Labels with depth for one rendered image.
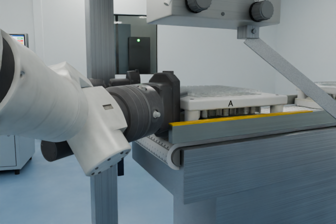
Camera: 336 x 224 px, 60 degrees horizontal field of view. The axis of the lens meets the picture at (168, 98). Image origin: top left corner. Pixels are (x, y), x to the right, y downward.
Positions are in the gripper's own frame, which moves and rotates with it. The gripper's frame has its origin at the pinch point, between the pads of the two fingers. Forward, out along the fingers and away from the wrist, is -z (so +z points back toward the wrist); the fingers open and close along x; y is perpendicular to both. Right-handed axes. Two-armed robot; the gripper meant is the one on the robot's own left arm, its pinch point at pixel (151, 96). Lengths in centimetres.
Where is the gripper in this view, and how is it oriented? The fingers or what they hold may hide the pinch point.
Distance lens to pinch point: 68.3
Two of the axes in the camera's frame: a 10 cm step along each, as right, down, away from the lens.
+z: -9.5, 0.5, -2.9
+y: 3.0, 1.1, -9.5
